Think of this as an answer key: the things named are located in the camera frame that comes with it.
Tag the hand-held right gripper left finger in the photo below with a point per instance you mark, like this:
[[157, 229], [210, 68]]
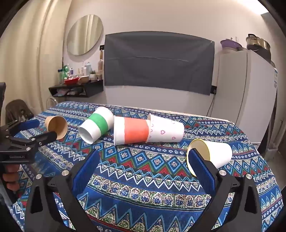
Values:
[[86, 174]]

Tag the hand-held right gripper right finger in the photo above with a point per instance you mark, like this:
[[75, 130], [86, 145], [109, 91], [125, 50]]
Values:
[[202, 174]]

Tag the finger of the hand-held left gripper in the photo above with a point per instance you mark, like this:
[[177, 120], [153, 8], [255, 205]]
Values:
[[30, 125], [42, 138]]

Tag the brown paper cup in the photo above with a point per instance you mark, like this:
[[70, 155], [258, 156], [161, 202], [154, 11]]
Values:
[[57, 127]]

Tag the yellow rimmed white cup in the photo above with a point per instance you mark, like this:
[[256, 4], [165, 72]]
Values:
[[220, 154]]

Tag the green banded white cup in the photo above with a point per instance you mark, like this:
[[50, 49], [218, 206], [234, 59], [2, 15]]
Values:
[[98, 121]]

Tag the white cup with hearts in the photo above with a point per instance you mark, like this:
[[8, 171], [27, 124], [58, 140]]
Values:
[[167, 130]]

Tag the orange banded white cup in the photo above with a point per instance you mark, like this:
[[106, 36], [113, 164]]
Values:
[[134, 131]]

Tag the person's left hand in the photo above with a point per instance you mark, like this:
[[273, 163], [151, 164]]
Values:
[[10, 178]]

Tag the brown plastic chair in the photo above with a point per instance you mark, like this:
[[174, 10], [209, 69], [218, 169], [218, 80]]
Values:
[[17, 110]]

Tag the blue patterned blanket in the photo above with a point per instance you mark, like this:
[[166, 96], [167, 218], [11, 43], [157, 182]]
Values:
[[143, 178]]

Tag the red bowl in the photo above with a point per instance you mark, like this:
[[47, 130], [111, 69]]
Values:
[[71, 81]]

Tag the green plastic bottle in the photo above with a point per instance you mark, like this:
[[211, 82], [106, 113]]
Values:
[[63, 73]]

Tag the cream curtain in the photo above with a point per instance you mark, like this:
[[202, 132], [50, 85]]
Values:
[[33, 55]]

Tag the small white plant pot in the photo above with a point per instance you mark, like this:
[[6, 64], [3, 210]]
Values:
[[93, 76]]

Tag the white bottle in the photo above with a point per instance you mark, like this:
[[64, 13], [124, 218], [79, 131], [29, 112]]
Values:
[[88, 68]]

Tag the white refrigerator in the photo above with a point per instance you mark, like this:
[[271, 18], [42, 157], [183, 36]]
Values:
[[245, 96]]

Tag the tall beige bottle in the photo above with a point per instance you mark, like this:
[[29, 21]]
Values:
[[101, 64]]

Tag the grey cloth cover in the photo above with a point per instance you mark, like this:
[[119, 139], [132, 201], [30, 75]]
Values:
[[158, 62]]

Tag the purple basin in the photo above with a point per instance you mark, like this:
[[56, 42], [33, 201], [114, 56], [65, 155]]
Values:
[[229, 44]]

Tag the steel cooking pot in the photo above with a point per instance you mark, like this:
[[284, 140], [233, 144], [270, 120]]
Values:
[[258, 45]]

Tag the black wall shelf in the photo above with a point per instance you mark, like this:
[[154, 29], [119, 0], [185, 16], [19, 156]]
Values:
[[93, 88]]

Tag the wall socket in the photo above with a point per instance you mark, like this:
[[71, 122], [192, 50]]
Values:
[[214, 89]]

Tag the oval wall mirror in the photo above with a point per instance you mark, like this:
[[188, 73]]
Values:
[[85, 34]]

